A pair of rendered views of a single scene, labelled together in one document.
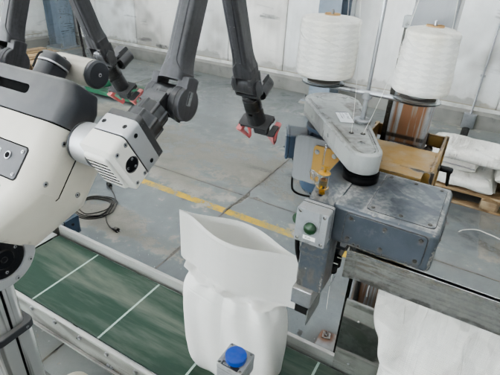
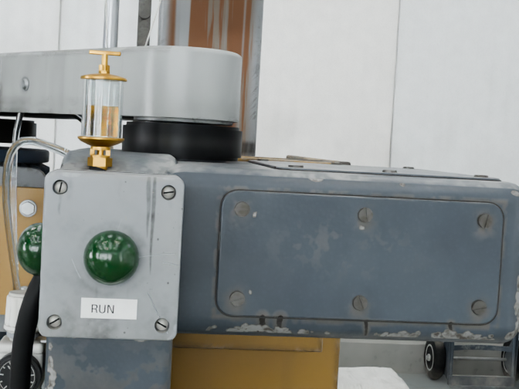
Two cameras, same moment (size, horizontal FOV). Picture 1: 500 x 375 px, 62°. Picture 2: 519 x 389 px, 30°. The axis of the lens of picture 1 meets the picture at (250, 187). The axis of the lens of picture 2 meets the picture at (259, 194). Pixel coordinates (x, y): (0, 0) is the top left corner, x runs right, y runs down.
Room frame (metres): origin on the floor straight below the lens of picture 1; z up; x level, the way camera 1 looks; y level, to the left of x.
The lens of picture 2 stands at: (0.31, 0.09, 1.35)
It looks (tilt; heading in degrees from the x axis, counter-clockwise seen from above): 3 degrees down; 325
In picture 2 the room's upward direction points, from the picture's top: 3 degrees clockwise
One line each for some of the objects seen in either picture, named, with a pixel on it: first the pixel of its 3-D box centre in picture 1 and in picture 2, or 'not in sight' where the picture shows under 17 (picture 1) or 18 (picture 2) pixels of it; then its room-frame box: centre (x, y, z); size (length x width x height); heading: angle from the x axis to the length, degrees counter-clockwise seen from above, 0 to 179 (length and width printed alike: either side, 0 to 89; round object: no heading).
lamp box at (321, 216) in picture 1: (314, 223); (113, 252); (0.80, -0.15, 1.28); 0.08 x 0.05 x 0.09; 62
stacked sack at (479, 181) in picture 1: (457, 172); not in sight; (3.39, -1.86, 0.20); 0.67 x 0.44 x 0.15; 62
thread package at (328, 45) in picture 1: (328, 46); not in sight; (1.19, -0.19, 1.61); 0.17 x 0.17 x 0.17
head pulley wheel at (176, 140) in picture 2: (360, 173); (182, 141); (0.94, -0.28, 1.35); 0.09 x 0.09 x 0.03
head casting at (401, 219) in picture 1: (373, 234); (270, 332); (0.87, -0.32, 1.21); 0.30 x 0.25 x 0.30; 62
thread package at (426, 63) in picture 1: (426, 60); not in sight; (1.07, -0.42, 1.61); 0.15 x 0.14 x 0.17; 62
